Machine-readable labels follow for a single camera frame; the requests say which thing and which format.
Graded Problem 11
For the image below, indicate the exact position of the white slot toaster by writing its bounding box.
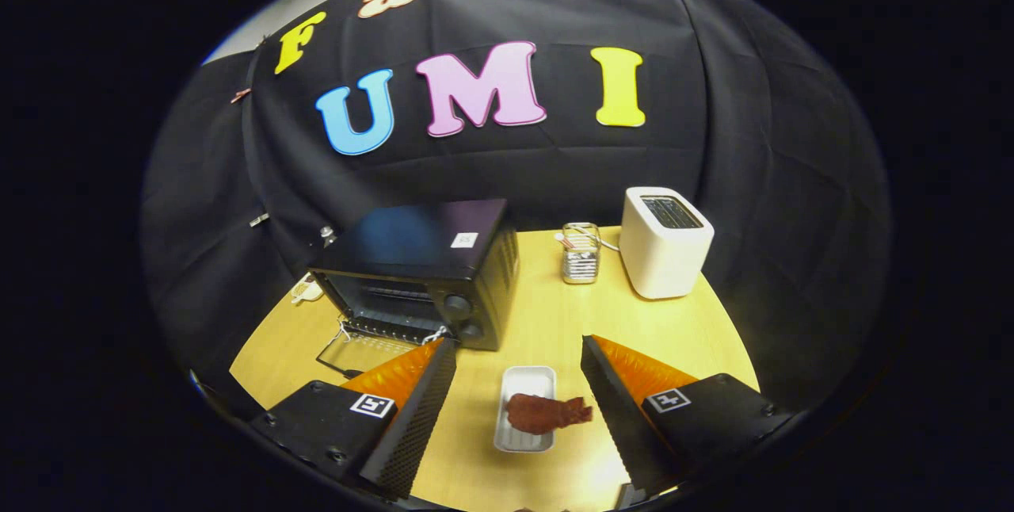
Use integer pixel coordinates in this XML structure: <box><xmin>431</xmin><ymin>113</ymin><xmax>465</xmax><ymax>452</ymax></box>
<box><xmin>619</xmin><ymin>186</ymin><xmax>715</xmax><ymax>300</ymax></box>

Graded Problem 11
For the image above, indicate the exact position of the black toaster oven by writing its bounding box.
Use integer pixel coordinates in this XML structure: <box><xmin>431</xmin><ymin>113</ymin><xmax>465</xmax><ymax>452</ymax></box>
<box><xmin>307</xmin><ymin>197</ymin><xmax>521</xmax><ymax>380</ymax></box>

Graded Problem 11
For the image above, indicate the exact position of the black backdrop cloth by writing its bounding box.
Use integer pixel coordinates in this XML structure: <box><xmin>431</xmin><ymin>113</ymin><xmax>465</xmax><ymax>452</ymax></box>
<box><xmin>141</xmin><ymin>0</ymin><xmax>894</xmax><ymax>418</ymax></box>

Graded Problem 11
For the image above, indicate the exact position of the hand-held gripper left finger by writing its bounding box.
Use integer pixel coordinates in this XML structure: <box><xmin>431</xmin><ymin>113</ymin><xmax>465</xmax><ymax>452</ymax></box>
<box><xmin>252</xmin><ymin>338</ymin><xmax>459</xmax><ymax>501</ymax></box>

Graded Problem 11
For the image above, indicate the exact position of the clear glass jar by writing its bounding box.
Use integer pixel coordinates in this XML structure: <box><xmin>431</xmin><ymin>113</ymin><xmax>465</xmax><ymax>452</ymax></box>
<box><xmin>561</xmin><ymin>222</ymin><xmax>601</xmax><ymax>285</ymax></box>

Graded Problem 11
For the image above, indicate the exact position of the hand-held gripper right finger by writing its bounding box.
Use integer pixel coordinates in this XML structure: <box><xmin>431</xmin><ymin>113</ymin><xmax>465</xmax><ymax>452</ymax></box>
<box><xmin>581</xmin><ymin>334</ymin><xmax>793</xmax><ymax>501</ymax></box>

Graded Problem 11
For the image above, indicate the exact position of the white divided snack plate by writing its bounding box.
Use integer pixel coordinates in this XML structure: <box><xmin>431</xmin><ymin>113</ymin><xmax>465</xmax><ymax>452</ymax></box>
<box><xmin>290</xmin><ymin>274</ymin><xmax>324</xmax><ymax>305</ymax></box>

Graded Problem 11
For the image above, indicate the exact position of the white ribbed tray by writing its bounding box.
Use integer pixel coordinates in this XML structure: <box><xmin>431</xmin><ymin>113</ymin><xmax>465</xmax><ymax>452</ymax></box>
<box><xmin>494</xmin><ymin>365</ymin><xmax>557</xmax><ymax>453</ymax></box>

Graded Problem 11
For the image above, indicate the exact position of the reddish brown meat piece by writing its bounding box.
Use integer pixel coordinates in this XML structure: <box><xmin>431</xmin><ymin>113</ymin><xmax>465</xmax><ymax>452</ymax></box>
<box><xmin>505</xmin><ymin>393</ymin><xmax>593</xmax><ymax>435</ymax></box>

